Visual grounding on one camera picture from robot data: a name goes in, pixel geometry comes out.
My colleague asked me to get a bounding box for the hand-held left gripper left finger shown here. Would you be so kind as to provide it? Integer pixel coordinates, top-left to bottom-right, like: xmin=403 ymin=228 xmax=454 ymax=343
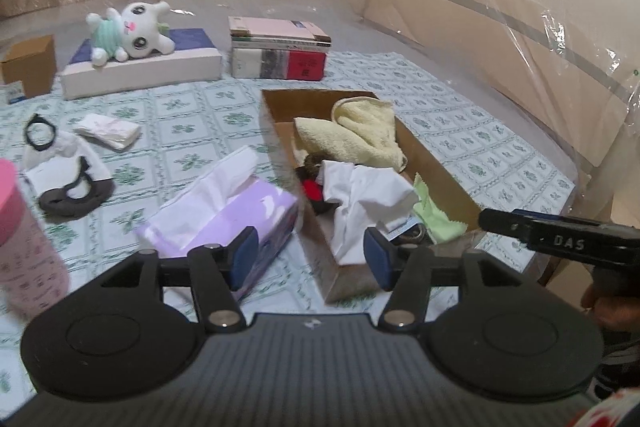
xmin=85 ymin=227 xmax=260 ymax=333

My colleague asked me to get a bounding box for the red patterned clothing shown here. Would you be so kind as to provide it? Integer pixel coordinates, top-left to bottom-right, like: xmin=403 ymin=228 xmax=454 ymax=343
xmin=575 ymin=387 xmax=640 ymax=427

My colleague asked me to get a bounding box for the black and red cloth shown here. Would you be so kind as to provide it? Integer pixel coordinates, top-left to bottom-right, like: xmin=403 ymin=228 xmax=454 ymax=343
xmin=294 ymin=166 xmax=337 ymax=214

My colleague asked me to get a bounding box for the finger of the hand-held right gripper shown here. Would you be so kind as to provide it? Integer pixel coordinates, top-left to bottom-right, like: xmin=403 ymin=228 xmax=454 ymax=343
xmin=477 ymin=207 xmax=551 ymax=249

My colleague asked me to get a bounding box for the person's right hand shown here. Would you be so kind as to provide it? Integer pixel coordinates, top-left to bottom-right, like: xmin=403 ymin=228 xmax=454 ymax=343
xmin=581 ymin=286 xmax=640 ymax=333

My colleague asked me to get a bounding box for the plastic wrapped headboard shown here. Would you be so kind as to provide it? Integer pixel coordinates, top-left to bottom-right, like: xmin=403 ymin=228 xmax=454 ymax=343
xmin=355 ymin=0 xmax=640 ymax=168

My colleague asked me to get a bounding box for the green floral bedsheet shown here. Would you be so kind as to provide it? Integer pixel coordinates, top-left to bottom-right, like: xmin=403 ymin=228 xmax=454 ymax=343
xmin=0 ymin=49 xmax=576 ymax=408

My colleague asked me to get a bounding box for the dark grey fabric band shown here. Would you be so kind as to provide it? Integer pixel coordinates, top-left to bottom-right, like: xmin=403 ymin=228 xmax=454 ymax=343
xmin=39 ymin=156 xmax=117 ymax=221

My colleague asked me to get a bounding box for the thin white book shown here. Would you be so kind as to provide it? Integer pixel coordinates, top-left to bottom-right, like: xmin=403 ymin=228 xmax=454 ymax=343
xmin=231 ymin=38 xmax=332 ymax=52

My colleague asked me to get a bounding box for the small blue white box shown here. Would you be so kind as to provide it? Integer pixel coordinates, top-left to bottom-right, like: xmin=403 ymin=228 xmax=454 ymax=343
xmin=0 ymin=81 xmax=27 ymax=106

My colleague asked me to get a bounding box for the black ring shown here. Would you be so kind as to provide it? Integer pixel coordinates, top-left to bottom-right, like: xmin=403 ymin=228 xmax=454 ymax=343
xmin=24 ymin=113 xmax=57 ymax=154

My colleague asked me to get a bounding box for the white plush toy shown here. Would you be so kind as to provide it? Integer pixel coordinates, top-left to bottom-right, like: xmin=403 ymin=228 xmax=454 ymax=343
xmin=85 ymin=1 xmax=177 ymax=68

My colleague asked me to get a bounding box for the green cloth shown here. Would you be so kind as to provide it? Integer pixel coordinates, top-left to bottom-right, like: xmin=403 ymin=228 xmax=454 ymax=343
xmin=411 ymin=173 xmax=469 ymax=244

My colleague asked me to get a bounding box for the pink lid printed tumbler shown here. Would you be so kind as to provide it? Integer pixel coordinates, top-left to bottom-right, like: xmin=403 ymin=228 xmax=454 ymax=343
xmin=0 ymin=158 xmax=72 ymax=319

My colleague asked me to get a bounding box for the flat white blue box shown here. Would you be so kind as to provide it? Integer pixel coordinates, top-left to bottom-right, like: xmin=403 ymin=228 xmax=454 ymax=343
xmin=60 ymin=27 xmax=222 ymax=101

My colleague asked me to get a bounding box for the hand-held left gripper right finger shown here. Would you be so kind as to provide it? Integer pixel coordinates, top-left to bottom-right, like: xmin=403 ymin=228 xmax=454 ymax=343
xmin=363 ymin=227 xmax=538 ymax=332

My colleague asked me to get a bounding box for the yellow towel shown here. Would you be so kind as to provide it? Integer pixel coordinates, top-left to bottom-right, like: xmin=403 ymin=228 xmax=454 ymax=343
xmin=291 ymin=97 xmax=409 ymax=174

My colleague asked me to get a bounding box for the small closed cardboard box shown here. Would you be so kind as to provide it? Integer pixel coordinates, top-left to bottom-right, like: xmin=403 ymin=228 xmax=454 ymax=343
xmin=0 ymin=34 xmax=57 ymax=98

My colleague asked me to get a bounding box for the lavender tissue box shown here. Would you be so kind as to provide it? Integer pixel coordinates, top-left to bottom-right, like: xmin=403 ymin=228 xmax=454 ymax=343
xmin=134 ymin=145 xmax=299 ymax=305

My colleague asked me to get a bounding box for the white tissue packet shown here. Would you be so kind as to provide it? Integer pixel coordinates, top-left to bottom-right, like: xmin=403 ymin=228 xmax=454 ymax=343
xmin=72 ymin=113 xmax=142 ymax=151

